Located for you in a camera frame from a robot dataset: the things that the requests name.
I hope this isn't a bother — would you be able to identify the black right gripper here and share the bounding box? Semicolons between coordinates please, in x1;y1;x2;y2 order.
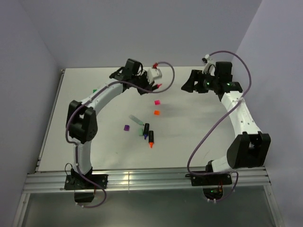
180;70;218;94

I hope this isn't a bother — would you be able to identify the black pink tip highlighter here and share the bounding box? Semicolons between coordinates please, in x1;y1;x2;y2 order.
152;84;162;91

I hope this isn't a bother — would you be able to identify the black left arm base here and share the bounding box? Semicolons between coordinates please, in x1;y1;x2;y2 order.
64;174;108;203

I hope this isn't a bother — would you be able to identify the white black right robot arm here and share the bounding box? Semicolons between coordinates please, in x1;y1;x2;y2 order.
181;61;271;184

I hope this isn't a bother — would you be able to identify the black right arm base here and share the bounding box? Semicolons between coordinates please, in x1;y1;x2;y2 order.
185;173;232;201

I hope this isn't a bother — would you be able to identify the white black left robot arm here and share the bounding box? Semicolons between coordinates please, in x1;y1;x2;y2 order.
65;59;162;189

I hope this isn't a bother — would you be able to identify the purple pen cap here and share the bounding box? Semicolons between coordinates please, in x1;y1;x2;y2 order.
124;125;130;131

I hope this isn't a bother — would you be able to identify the pale green pen cap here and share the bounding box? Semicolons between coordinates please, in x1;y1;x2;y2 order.
138;128;143;136

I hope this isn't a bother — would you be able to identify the pale green capped highlighter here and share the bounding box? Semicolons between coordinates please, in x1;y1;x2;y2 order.
129;115;144;125

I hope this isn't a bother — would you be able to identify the black purple tip highlighter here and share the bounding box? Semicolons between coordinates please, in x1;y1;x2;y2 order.
143;123;150;139

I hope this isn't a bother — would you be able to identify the black orange tip highlighter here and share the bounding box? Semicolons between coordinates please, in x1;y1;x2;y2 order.
148;131;154;148

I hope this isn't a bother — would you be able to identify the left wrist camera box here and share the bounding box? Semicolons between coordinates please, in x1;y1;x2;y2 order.
147;63;162;84

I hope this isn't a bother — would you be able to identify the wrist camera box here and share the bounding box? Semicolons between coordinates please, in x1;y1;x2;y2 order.
147;63;162;84
202;54;215;75

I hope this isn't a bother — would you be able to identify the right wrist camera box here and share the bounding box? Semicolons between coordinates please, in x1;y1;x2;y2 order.
202;54;215;75

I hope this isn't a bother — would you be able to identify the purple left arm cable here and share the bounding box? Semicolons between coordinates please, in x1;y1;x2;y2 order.
65;61;176;209

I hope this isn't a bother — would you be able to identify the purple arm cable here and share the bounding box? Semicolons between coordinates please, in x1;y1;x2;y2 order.
65;61;176;209
187;50;251;202

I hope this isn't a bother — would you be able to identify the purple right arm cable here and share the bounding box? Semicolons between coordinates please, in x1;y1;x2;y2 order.
187;50;251;202

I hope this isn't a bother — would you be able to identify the aluminium front rail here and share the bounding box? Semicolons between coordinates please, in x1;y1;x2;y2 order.
22;167;271;193

